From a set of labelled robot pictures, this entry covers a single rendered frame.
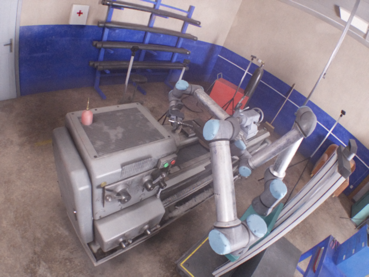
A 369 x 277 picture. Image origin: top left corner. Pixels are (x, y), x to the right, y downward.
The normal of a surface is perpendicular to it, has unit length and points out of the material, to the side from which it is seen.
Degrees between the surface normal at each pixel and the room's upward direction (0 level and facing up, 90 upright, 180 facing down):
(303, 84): 90
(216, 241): 93
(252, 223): 5
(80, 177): 46
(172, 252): 0
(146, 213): 32
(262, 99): 90
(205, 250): 0
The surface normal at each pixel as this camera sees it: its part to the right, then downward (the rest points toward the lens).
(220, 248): -0.86, 0.07
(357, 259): -0.70, 0.21
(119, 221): 0.61, -0.32
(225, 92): -0.44, 0.40
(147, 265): 0.33, -0.76
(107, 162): 0.68, -0.10
